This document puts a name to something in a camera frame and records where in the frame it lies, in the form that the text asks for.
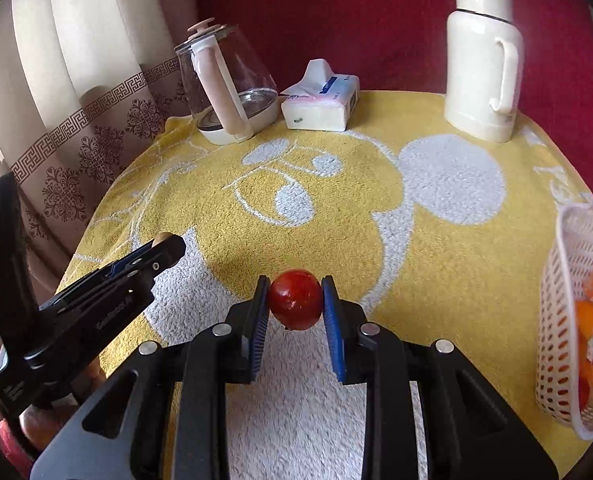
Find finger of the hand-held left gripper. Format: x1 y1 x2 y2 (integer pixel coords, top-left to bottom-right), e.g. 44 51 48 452
84 241 158 286
111 234 186 296

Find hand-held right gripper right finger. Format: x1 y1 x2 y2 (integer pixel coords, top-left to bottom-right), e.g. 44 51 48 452
320 275 559 480

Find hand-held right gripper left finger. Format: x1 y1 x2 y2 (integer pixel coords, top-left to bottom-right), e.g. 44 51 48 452
29 275 271 480

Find red tomato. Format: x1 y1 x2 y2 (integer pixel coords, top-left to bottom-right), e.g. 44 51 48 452
268 268 323 331

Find white plastic basket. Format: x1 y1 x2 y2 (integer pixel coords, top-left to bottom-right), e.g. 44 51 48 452
535 194 593 441

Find large orange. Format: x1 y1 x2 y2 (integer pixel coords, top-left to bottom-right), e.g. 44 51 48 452
573 299 593 356

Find person's left hand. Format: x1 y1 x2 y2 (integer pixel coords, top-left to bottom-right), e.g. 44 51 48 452
19 355 104 453

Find yellow printed towel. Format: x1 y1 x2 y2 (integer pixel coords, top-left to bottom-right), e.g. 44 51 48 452
56 89 593 480

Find glass electric kettle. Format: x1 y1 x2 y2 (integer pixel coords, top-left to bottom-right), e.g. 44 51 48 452
174 18 282 146

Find patterned beige curtain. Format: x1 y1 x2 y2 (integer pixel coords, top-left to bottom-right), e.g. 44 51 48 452
0 0 202 271

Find soft tissue pack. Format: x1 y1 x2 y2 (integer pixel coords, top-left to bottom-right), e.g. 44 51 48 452
280 59 361 132

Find cream thermos flask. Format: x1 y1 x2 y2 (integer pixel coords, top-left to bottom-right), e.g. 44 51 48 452
443 0 526 143

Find red fabric headboard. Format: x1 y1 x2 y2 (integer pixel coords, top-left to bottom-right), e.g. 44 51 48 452
191 0 593 196

